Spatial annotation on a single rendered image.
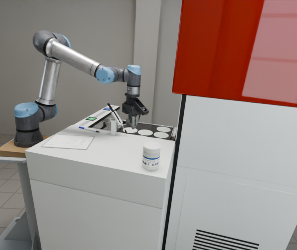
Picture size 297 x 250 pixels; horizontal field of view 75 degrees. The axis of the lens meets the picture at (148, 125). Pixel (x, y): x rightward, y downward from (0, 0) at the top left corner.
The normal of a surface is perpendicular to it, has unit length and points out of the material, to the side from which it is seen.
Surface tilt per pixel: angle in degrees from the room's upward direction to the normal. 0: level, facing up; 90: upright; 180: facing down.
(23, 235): 90
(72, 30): 90
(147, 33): 90
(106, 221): 90
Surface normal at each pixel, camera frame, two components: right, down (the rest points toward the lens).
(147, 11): 0.00, 0.35
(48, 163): -0.22, 0.32
